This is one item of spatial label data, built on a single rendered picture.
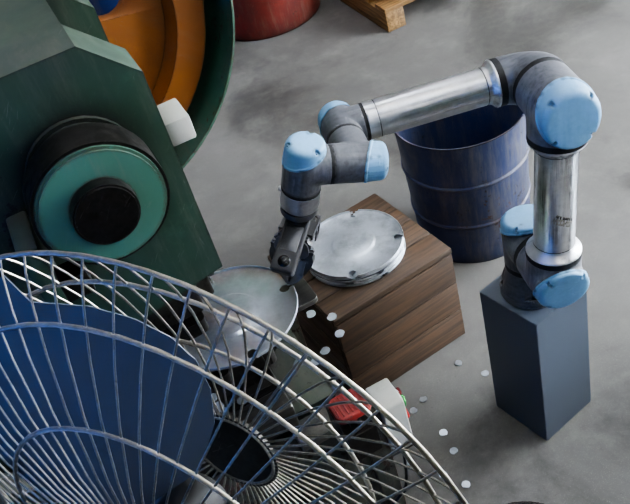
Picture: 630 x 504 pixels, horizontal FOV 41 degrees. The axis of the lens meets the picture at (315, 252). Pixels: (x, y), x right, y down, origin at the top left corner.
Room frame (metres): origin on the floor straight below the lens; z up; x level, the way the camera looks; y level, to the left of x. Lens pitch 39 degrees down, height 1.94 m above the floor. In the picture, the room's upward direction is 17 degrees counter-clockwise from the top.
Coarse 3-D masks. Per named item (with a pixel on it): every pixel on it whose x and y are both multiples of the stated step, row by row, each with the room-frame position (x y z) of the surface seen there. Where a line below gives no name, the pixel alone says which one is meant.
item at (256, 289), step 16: (224, 272) 1.43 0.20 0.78; (240, 272) 1.41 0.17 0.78; (256, 272) 1.40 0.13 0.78; (272, 272) 1.38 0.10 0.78; (224, 288) 1.38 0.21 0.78; (240, 288) 1.36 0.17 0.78; (256, 288) 1.35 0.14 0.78; (272, 288) 1.33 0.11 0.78; (240, 304) 1.31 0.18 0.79; (256, 304) 1.29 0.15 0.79; (272, 304) 1.28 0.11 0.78; (288, 304) 1.27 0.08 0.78; (208, 320) 1.29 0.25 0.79; (272, 320) 1.24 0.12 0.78; (288, 320) 1.23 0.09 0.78; (208, 336) 1.25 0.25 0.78; (240, 336) 1.22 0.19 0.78; (256, 336) 1.21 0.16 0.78; (192, 352) 1.22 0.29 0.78; (208, 352) 1.21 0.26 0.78; (240, 352) 1.18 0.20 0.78; (224, 368) 1.15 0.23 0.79
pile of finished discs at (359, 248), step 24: (336, 216) 2.01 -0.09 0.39; (360, 216) 1.98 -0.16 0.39; (384, 216) 1.95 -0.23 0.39; (312, 240) 1.94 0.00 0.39; (336, 240) 1.90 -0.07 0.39; (360, 240) 1.87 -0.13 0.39; (384, 240) 1.84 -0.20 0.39; (336, 264) 1.81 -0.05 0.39; (360, 264) 1.77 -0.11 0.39; (384, 264) 1.74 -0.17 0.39
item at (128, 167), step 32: (64, 160) 0.96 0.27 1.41; (96, 160) 0.96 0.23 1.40; (128, 160) 0.97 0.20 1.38; (64, 192) 0.95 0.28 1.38; (96, 192) 0.93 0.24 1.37; (128, 192) 0.94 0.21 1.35; (160, 192) 0.98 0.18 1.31; (64, 224) 0.94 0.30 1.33; (96, 224) 0.93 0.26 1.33; (128, 224) 0.94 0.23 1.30
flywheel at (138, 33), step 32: (128, 0) 1.67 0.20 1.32; (160, 0) 1.68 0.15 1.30; (192, 0) 1.66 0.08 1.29; (128, 32) 1.66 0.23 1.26; (160, 32) 1.68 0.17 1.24; (192, 32) 1.66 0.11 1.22; (160, 64) 1.67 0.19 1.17; (192, 64) 1.65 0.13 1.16; (160, 96) 1.64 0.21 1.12; (192, 96) 1.65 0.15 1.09
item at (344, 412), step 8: (352, 392) 1.02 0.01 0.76; (336, 400) 1.01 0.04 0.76; (344, 400) 1.01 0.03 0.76; (336, 408) 0.99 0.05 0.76; (344, 408) 0.99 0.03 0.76; (352, 408) 0.98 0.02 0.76; (368, 408) 0.98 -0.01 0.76; (336, 416) 0.98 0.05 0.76; (344, 416) 0.97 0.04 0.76; (352, 416) 0.97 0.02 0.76; (360, 416) 0.97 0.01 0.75; (344, 424) 0.96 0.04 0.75
